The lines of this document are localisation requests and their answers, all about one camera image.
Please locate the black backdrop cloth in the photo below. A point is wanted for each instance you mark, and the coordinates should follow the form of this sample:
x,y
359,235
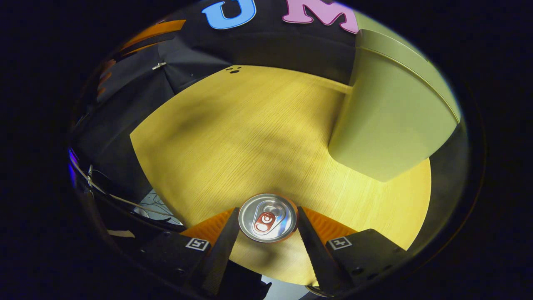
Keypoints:
x,y
266,46

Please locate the red pop can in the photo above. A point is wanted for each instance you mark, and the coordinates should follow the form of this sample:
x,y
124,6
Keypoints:
x,y
283,225

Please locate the green desktop garbage bin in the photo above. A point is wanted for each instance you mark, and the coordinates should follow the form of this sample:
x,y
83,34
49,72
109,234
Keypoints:
x,y
387,125

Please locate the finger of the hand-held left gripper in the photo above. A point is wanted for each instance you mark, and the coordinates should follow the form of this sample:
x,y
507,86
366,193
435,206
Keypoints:
x,y
150,43
162,27

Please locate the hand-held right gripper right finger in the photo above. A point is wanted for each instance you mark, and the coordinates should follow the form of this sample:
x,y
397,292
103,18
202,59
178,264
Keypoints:
x,y
316,254

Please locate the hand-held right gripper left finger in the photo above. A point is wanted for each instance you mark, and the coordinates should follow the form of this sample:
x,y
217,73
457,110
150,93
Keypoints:
x,y
222,254

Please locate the silver backdrop clip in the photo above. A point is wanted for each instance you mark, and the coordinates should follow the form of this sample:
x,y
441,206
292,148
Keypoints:
x,y
159,65

